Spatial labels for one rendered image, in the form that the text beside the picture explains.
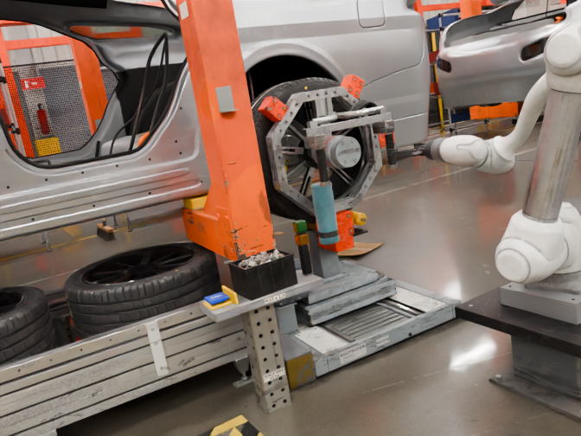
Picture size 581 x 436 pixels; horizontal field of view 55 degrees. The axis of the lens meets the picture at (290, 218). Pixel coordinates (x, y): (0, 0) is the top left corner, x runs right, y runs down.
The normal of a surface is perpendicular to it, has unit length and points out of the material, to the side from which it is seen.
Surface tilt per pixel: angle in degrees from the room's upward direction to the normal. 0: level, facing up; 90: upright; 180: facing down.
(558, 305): 90
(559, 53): 83
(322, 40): 90
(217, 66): 90
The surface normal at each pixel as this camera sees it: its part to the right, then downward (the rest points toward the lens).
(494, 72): -0.85, 0.23
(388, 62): 0.47, 0.11
